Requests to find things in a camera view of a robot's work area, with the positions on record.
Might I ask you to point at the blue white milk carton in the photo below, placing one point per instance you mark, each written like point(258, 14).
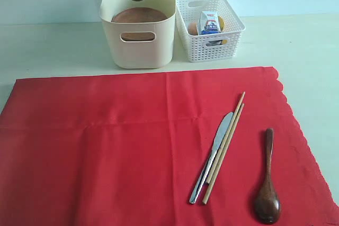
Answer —
point(208, 23)

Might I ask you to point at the brown egg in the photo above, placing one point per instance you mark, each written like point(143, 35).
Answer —
point(192, 29)

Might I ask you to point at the yellow lemon with sticker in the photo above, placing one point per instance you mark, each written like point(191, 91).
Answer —
point(222, 27)

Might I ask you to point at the brown wooden plate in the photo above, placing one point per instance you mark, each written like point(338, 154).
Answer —
point(139, 15)

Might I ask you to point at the wooden chopstick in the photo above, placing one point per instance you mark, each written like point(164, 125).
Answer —
point(218, 155)
point(212, 182)

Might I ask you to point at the silver table knife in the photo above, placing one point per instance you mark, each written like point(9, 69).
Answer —
point(221, 131)

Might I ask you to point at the dark wooden spoon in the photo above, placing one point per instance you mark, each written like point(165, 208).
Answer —
point(267, 206)

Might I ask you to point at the white perforated plastic basket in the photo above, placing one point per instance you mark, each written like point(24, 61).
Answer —
point(201, 48)

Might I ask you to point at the cream plastic bin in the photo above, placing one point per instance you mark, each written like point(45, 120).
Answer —
point(139, 54)

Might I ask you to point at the red table cloth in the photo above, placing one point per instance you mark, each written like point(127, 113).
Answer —
point(129, 149)

